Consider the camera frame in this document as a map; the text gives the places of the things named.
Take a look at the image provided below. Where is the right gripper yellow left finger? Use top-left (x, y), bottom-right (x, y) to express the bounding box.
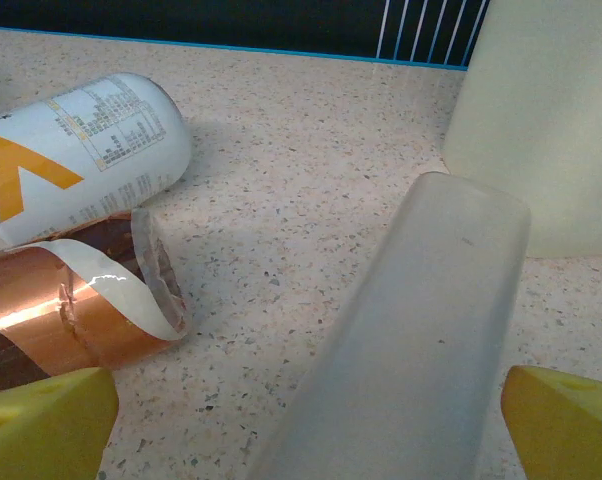
top-left (0, 367), bottom-right (120, 480)

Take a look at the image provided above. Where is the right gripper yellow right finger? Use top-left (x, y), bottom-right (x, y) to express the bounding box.
top-left (500, 364), bottom-right (602, 480)

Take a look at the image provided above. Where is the brown copper label plastic bottle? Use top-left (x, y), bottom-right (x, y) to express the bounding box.
top-left (0, 208), bottom-right (188, 396)

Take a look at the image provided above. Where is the white orange label plastic bottle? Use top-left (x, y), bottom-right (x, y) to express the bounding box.
top-left (0, 72), bottom-right (193, 246)

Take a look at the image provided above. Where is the cream knife block orange top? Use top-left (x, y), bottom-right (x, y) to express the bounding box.
top-left (441, 0), bottom-right (602, 259)

